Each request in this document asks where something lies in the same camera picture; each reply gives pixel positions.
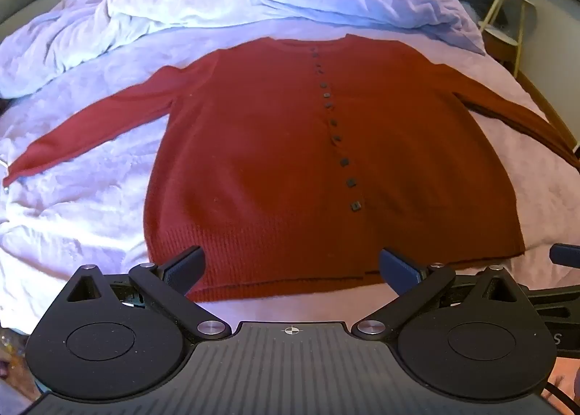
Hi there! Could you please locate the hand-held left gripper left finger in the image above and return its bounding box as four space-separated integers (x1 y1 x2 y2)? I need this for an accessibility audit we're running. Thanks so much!
66 245 233 340

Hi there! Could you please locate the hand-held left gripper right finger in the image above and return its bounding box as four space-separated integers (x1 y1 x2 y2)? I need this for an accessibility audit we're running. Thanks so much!
352 247 529 340

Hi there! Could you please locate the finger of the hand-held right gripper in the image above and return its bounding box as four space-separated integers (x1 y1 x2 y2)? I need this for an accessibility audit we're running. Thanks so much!
549 243 580 268

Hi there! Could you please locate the red knit cardigan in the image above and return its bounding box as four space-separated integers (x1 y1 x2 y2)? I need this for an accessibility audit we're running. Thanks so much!
2 33 580 303

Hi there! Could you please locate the dark clothes pile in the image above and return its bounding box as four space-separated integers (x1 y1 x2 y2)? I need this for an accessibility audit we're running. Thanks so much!
459 0 497 30

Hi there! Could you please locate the bed with pink sheet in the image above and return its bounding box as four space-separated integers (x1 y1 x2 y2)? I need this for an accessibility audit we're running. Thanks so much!
0 18 580 334

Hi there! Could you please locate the yellow-legged side table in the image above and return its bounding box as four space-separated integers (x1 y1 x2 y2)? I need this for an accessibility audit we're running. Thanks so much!
477 0 539 77

